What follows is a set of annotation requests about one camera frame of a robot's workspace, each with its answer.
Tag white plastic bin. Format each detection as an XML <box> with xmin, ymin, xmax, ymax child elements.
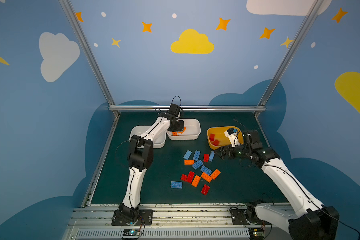
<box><xmin>130</xmin><ymin>126</ymin><xmax>167</xmax><ymax>149</ymax></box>
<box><xmin>167</xmin><ymin>119</ymin><xmax>201</xmax><ymax>141</ymax></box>

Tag left side floor rail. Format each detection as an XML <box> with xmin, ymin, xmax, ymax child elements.
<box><xmin>81</xmin><ymin>114</ymin><xmax>120</xmax><ymax>208</ymax></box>

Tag white left plastic bin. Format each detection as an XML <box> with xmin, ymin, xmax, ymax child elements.
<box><xmin>130</xmin><ymin>126</ymin><xmax>167</xmax><ymax>149</ymax></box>

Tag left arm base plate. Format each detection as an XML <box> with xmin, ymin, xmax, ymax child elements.
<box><xmin>111</xmin><ymin>210</ymin><xmax>153</xmax><ymax>226</ymax></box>

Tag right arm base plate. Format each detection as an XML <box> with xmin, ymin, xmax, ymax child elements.
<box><xmin>229</xmin><ymin>207</ymin><xmax>262</xmax><ymax>225</ymax></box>

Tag red lego bottom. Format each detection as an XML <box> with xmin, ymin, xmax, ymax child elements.
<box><xmin>201</xmin><ymin>185</ymin><xmax>210</xmax><ymax>196</ymax></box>

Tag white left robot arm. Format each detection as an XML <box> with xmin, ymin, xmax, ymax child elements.
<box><xmin>116</xmin><ymin>104</ymin><xmax>184</xmax><ymax>225</ymax></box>

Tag right green circuit board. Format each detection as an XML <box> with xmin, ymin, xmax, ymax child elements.
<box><xmin>249</xmin><ymin>228</ymin><xmax>265</xmax><ymax>240</ymax></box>

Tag yellow plastic bin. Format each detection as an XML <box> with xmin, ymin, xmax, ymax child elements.
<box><xmin>207</xmin><ymin>126</ymin><xmax>240</xmax><ymax>150</ymax></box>

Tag long red lego brick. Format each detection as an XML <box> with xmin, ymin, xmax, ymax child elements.
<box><xmin>186</xmin><ymin>171</ymin><xmax>195</xmax><ymax>184</ymax></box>

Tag white middle plastic bin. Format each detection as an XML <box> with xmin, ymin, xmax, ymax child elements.
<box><xmin>167</xmin><ymin>119</ymin><xmax>201</xmax><ymax>141</ymax></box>

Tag right aluminium frame post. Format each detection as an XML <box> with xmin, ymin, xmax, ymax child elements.
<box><xmin>258</xmin><ymin>0</ymin><xmax>324</xmax><ymax>107</ymax></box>

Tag blue lego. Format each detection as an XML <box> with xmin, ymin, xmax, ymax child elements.
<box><xmin>184</xmin><ymin>150</ymin><xmax>192</xmax><ymax>160</ymax></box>
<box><xmin>209</xmin><ymin>151</ymin><xmax>215</xmax><ymax>162</ymax></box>
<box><xmin>201</xmin><ymin>165</ymin><xmax>212</xmax><ymax>176</ymax></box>
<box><xmin>193</xmin><ymin>151</ymin><xmax>201</xmax><ymax>161</ymax></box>
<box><xmin>192</xmin><ymin>160</ymin><xmax>203</xmax><ymax>170</ymax></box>
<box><xmin>170</xmin><ymin>181</ymin><xmax>183</xmax><ymax>189</ymax></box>

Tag orange lego row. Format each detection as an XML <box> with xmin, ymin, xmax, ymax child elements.
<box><xmin>184</xmin><ymin>160</ymin><xmax>195</xmax><ymax>166</ymax></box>

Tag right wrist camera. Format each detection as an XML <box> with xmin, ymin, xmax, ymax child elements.
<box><xmin>224</xmin><ymin>128</ymin><xmax>240</xmax><ymax>147</ymax></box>

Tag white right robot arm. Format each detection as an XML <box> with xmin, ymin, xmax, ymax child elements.
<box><xmin>214</xmin><ymin>128</ymin><xmax>340</xmax><ymax>240</ymax></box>

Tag horizontal aluminium frame rail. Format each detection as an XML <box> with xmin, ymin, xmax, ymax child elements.
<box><xmin>109</xmin><ymin>105</ymin><xmax>266</xmax><ymax>112</ymax></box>

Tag floor rail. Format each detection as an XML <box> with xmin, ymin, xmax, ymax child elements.
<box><xmin>81</xmin><ymin>114</ymin><xmax>120</xmax><ymax>208</ymax></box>
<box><xmin>254</xmin><ymin>111</ymin><xmax>271</xmax><ymax>148</ymax></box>

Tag left green circuit board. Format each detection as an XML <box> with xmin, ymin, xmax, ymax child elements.
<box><xmin>122</xmin><ymin>229</ymin><xmax>142</xmax><ymax>238</ymax></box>

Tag right side floor rail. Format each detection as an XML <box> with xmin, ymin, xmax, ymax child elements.
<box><xmin>254</xmin><ymin>111</ymin><xmax>271</xmax><ymax>148</ymax></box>

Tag left aluminium frame post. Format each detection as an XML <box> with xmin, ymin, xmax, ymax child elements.
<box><xmin>59</xmin><ymin>0</ymin><xmax>115</xmax><ymax>105</ymax></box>

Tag green circuit board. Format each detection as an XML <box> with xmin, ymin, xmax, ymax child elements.
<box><xmin>122</xmin><ymin>229</ymin><xmax>142</xmax><ymax>238</ymax></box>
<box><xmin>249</xmin><ymin>228</ymin><xmax>265</xmax><ymax>240</ymax></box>

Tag blue lego on edge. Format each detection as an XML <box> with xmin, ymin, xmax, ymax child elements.
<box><xmin>209</xmin><ymin>151</ymin><xmax>215</xmax><ymax>162</ymax></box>

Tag aluminium frame post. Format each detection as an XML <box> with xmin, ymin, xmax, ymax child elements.
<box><xmin>59</xmin><ymin>0</ymin><xmax>115</xmax><ymax>105</ymax></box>
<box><xmin>258</xmin><ymin>0</ymin><xmax>324</xmax><ymax>107</ymax></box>

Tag small red lego lower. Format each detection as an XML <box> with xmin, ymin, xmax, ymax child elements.
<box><xmin>181</xmin><ymin>174</ymin><xmax>188</xmax><ymax>182</ymax></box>

